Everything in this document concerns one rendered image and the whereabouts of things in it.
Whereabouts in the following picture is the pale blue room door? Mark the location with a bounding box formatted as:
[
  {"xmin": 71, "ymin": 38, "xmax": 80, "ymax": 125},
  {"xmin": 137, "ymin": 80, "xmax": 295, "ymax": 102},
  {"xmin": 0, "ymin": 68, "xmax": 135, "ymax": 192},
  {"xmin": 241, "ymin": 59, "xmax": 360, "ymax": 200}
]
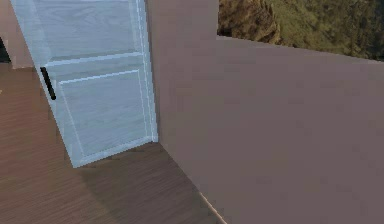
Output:
[{"xmin": 9, "ymin": 0, "xmax": 159, "ymax": 169}]

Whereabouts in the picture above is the black door handle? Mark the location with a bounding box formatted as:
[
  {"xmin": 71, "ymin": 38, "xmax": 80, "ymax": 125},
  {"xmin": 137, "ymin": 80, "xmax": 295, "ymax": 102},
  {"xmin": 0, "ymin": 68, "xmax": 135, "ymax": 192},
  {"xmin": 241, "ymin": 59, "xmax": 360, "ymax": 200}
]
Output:
[{"xmin": 39, "ymin": 66, "xmax": 57, "ymax": 101}]

